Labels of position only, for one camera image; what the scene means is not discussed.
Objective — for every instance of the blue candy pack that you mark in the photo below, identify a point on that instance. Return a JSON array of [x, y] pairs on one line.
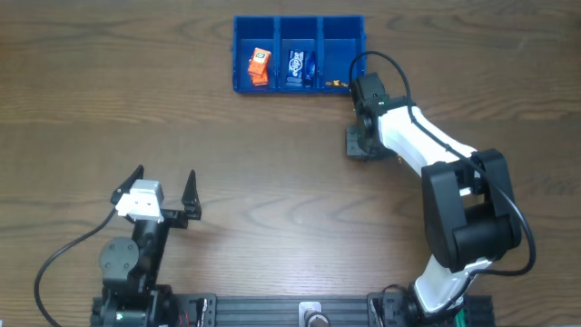
[[295, 66], [310, 68]]

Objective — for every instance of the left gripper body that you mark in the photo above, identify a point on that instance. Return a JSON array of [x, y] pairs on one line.
[[174, 219]]

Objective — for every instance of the mounting rail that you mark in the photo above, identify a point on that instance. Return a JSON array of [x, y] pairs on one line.
[[263, 311]]

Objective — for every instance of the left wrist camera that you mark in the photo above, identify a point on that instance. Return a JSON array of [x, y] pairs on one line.
[[140, 201]]

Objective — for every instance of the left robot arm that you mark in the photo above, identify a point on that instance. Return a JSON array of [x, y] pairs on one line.
[[119, 263]]

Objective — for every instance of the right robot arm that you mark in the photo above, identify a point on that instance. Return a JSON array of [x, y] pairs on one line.
[[408, 136]]

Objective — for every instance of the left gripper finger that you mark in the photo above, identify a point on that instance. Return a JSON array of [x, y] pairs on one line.
[[127, 181], [191, 197]]

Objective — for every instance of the blue tray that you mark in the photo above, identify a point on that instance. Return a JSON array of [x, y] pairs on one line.
[[340, 41]]

